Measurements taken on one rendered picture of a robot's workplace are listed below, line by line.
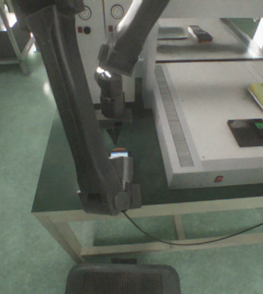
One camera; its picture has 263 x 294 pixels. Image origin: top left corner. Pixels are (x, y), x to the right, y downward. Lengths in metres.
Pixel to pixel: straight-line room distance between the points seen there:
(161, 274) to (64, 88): 0.95
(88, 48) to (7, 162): 1.34
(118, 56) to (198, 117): 0.41
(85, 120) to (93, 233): 1.16
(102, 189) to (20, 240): 1.23
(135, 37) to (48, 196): 0.54
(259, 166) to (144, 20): 0.52
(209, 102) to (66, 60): 0.65
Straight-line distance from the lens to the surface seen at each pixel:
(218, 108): 0.88
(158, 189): 0.72
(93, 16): 0.85
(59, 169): 0.79
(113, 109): 0.56
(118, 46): 0.50
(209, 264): 1.47
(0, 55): 3.04
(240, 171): 0.72
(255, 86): 1.01
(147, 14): 0.46
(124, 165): 0.49
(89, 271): 1.14
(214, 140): 0.75
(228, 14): 0.88
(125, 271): 1.13
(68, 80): 0.36
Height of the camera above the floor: 1.37
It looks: 49 degrees down
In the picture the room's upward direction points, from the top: straight up
